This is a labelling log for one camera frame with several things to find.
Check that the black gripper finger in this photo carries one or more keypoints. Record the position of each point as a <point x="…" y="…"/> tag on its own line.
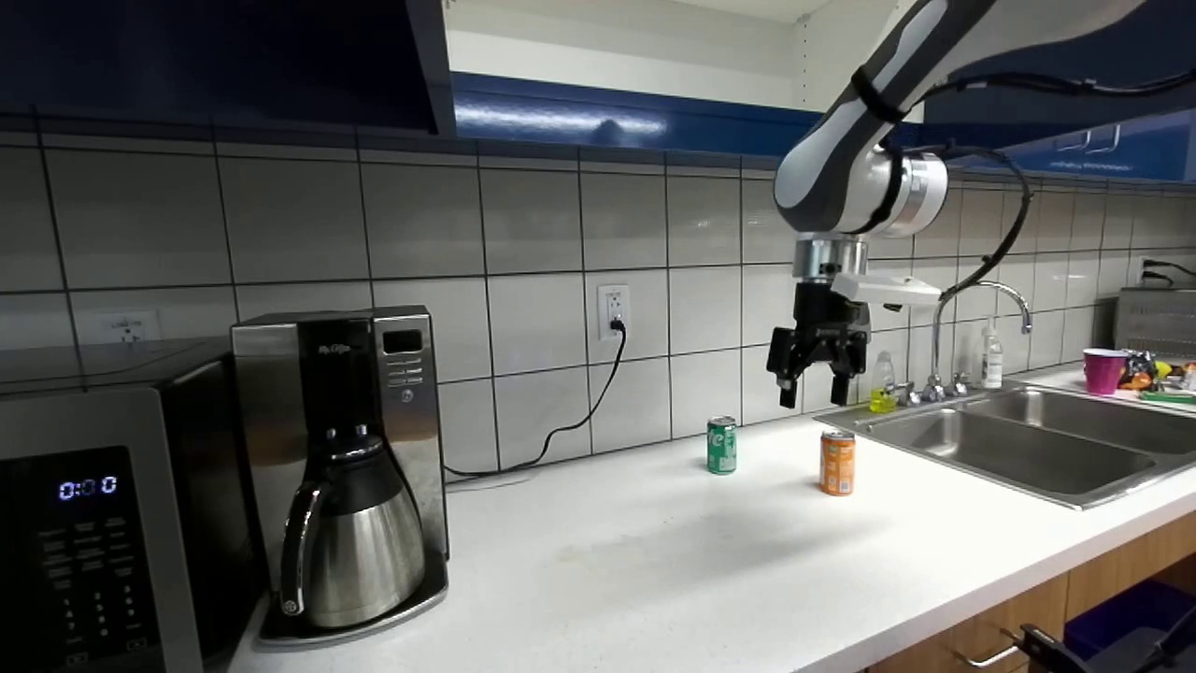
<point x="785" y="390"/>
<point x="844" y="386"/>

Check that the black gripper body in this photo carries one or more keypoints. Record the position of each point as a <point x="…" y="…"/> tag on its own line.
<point x="827" y="311"/>

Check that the orange soda can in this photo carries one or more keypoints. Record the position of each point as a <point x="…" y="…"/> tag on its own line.
<point x="839" y="464"/>

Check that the white grey Franka robot arm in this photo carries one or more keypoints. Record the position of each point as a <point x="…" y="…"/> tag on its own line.
<point x="845" y="164"/>

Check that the green soda can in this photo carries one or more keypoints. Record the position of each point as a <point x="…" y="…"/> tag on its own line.
<point x="723" y="448"/>

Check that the open white cabinet shelf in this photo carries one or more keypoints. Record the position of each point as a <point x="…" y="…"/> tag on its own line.
<point x="601" y="51"/>

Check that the yellow dish soap bottle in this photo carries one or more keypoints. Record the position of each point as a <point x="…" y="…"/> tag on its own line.
<point x="883" y="401"/>

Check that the chrome sink faucet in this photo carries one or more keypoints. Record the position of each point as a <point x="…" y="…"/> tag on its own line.
<point x="934" y="360"/>

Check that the small white bottle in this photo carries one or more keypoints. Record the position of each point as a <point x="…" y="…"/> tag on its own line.
<point x="991" y="368"/>

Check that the stainless steel sink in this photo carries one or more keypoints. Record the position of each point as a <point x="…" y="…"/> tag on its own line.
<point x="996" y="462"/>

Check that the pink cup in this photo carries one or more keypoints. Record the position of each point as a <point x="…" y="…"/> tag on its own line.
<point x="1105" y="377"/>

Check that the multicoloured small object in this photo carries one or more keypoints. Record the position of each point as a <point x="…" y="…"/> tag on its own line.
<point x="1150" y="371"/>

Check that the blue cabinet door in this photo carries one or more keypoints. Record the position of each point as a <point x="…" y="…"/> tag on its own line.
<point x="1098" y="150"/>
<point x="199" y="63"/>

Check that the grey metal box appliance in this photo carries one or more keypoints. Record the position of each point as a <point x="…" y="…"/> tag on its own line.
<point x="1153" y="322"/>

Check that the wooden base cabinet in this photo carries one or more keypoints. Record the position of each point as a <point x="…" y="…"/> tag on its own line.
<point x="1121" y="563"/>

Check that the blue bin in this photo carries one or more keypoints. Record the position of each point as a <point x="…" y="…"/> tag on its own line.
<point x="1128" y="620"/>

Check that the black steel coffee maker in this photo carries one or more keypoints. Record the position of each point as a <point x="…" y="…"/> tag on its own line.
<point x="406" y="400"/>

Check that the stainless steel coffee carafe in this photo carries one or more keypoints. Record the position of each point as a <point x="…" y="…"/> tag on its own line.
<point x="359" y="563"/>

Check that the black steel microwave oven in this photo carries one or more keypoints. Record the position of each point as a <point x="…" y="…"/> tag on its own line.
<point x="75" y="563"/>

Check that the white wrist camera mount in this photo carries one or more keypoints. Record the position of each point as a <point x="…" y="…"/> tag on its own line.
<point x="898" y="294"/>

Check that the white wall outlet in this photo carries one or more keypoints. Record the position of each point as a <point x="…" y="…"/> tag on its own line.
<point x="132" y="335"/>
<point x="608" y="301"/>

